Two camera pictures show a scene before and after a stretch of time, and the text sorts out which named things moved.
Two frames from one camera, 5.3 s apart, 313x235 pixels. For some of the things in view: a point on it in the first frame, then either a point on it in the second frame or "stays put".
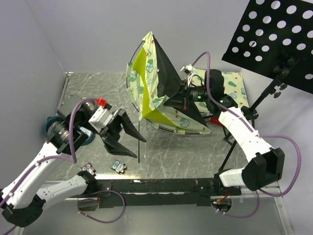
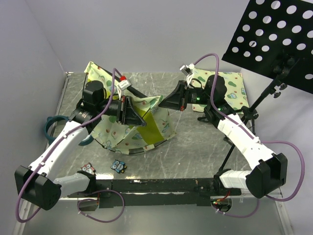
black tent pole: (134, 105) to (135, 90)
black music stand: (274, 37) stays put
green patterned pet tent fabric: (151, 82) to (129, 139)
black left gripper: (113, 129) to (126, 114)
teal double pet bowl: (54, 118) stays put
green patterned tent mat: (234, 87) stays put
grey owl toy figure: (89, 168) stays put
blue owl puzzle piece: (119, 166) stays put
